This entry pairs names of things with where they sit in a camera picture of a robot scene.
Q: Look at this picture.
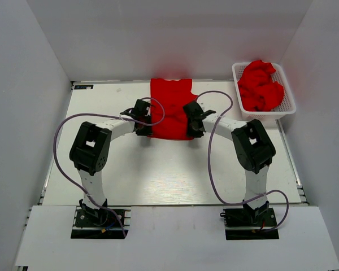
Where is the red t shirt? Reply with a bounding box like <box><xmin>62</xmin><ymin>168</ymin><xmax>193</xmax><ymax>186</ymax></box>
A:
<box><xmin>150</xmin><ymin>78</ymin><xmax>197</xmax><ymax>141</ymax></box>

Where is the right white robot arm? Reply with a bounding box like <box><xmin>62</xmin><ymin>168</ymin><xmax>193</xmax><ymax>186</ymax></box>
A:
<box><xmin>183</xmin><ymin>101</ymin><xmax>276</xmax><ymax>225</ymax></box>

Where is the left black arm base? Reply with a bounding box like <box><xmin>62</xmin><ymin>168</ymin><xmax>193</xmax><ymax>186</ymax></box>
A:
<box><xmin>71</xmin><ymin>199</ymin><xmax>131</xmax><ymax>240</ymax></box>

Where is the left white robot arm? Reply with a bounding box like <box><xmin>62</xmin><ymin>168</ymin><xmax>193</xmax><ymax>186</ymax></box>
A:
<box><xmin>69</xmin><ymin>99</ymin><xmax>152</xmax><ymax>225</ymax></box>

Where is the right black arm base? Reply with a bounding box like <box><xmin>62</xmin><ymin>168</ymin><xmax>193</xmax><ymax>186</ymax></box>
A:
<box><xmin>220</xmin><ymin>208</ymin><xmax>279</xmax><ymax>241</ymax></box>

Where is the red t shirts pile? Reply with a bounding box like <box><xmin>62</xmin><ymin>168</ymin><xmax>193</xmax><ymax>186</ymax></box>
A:
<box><xmin>238</xmin><ymin>60</ymin><xmax>284</xmax><ymax>112</ymax></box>

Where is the blue table label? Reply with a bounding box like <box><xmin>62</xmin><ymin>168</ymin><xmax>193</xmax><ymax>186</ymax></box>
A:
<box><xmin>74</xmin><ymin>85</ymin><xmax>94</xmax><ymax>90</ymax></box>

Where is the white plastic basket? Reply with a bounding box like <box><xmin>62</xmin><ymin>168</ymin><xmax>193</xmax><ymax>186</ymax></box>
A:
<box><xmin>232</xmin><ymin>62</ymin><xmax>296</xmax><ymax>121</ymax></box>

